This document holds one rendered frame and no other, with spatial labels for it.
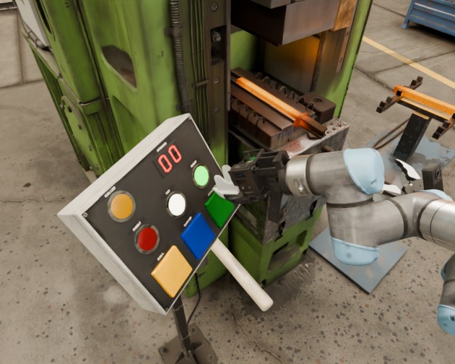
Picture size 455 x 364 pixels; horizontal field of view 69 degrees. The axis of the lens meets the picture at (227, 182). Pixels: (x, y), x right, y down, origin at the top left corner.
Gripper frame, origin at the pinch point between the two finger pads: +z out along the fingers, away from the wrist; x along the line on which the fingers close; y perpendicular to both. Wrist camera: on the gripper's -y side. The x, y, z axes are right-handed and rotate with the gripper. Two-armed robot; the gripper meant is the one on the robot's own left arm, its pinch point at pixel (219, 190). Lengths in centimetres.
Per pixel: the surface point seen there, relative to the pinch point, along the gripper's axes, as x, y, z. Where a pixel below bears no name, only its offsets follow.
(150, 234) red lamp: 19.0, 4.8, 2.8
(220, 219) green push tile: 2.3, -7.1, 2.4
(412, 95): -85, -26, -26
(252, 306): -24, -94, 50
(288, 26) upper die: -36.7, 21.6, -12.0
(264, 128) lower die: -38.5, -5.2, 8.4
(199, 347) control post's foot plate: 5, -87, 61
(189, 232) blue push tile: 11.6, -2.1, 2.5
